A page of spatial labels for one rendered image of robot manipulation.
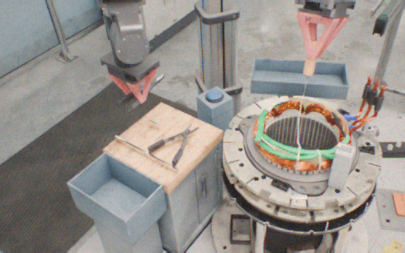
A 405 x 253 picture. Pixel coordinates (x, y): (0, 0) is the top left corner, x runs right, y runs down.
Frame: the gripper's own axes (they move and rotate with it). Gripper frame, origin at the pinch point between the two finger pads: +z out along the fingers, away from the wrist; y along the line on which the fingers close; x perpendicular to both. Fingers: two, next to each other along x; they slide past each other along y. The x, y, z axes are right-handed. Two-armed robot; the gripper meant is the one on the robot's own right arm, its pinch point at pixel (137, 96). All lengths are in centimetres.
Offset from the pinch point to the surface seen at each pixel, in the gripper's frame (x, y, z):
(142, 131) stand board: 1.1, -2.1, 12.3
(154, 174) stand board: -7.1, 8.8, 12.0
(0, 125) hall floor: 32, -171, 121
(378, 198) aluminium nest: 35, 47, 39
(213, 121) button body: 19.8, 4.7, 20.0
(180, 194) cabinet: -3.9, 12.5, 19.7
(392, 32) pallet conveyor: 176, 13, 70
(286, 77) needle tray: 42.9, 13.5, 16.8
